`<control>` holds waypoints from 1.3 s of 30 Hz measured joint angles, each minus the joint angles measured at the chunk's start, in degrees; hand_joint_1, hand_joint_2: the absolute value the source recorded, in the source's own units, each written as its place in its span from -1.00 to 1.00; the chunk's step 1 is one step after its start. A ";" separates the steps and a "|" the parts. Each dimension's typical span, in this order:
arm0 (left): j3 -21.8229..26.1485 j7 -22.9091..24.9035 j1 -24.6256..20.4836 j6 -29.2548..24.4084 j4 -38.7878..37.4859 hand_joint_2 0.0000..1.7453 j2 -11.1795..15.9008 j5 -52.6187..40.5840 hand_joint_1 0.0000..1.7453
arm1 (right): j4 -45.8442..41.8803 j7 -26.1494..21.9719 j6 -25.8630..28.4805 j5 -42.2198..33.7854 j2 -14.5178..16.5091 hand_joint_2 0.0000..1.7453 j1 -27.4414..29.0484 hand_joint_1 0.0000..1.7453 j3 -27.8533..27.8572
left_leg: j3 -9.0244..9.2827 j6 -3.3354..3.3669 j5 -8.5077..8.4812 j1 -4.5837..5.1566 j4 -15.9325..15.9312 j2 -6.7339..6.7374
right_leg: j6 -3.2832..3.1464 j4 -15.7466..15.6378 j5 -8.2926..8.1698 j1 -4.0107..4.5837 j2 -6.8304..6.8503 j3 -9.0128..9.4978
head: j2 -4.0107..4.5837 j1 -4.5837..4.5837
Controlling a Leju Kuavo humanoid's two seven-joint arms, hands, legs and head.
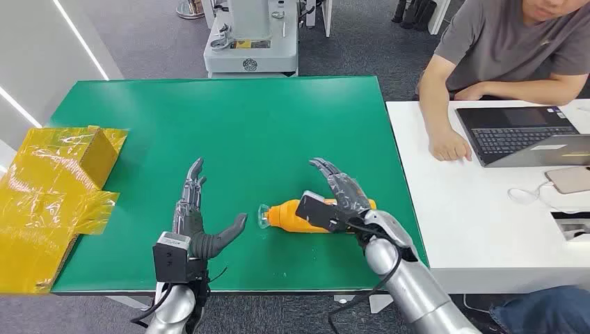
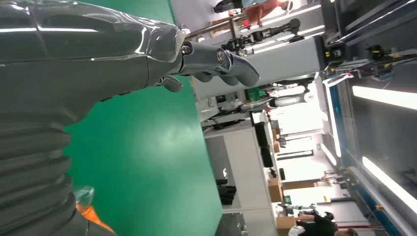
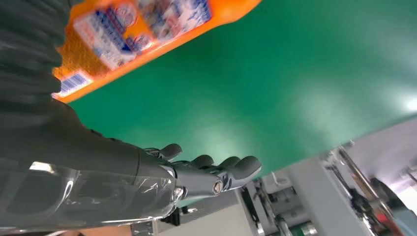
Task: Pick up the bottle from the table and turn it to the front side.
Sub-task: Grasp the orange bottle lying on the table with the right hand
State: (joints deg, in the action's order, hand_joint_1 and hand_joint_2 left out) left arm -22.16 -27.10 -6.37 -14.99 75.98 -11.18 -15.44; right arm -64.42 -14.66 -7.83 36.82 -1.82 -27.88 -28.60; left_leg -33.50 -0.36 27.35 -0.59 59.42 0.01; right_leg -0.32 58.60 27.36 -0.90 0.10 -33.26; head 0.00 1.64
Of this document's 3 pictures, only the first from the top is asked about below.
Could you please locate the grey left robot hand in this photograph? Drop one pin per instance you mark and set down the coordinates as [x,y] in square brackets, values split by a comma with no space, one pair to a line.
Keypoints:
[193,226]

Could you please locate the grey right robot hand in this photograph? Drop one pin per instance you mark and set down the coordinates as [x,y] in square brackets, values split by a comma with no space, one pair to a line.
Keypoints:
[348,191]

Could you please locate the orange detergent bottle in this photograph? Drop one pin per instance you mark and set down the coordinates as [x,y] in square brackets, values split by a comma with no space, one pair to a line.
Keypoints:
[288,217]

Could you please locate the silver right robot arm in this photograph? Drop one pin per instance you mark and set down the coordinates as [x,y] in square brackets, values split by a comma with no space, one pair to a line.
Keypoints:
[415,286]

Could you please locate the white table foot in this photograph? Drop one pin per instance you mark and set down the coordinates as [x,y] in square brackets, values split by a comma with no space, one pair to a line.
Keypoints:
[133,302]
[380,303]

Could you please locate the person's right hand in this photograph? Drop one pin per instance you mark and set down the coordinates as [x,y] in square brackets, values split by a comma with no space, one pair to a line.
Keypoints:
[448,146]

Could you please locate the person's hand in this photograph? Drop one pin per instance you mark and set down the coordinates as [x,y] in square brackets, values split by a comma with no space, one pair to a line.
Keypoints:
[470,93]
[448,146]

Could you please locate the yellow taped cardboard box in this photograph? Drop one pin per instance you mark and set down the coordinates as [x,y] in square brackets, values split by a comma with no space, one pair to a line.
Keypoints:
[41,198]

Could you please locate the person's left hand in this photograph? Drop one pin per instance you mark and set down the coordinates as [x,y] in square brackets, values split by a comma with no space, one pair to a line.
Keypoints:
[470,93]

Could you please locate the white machine base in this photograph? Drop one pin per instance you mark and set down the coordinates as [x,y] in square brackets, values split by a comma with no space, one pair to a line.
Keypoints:
[251,57]

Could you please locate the white furniture panel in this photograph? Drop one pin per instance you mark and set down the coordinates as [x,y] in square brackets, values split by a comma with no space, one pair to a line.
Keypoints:
[327,16]
[438,16]

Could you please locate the dark grey laptop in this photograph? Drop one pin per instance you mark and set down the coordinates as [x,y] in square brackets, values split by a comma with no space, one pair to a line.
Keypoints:
[516,136]

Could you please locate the person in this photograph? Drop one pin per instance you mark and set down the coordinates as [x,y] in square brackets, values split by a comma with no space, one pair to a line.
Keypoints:
[498,46]

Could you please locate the chrome round stand base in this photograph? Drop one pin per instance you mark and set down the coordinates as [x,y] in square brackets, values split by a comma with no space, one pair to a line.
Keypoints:
[189,10]

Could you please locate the rose gold phone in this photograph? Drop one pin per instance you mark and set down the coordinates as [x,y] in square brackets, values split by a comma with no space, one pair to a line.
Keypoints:
[571,180]

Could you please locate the white device with black slot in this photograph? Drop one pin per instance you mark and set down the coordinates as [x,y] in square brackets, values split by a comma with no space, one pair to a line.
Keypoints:
[574,226]

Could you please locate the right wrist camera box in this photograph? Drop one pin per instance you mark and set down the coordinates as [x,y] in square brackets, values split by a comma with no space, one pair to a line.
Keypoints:
[318,211]

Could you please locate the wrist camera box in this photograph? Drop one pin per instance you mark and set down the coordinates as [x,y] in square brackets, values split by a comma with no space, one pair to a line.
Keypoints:
[318,211]
[170,258]

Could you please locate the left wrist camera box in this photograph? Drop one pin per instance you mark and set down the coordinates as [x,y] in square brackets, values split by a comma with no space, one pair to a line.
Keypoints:
[170,258]

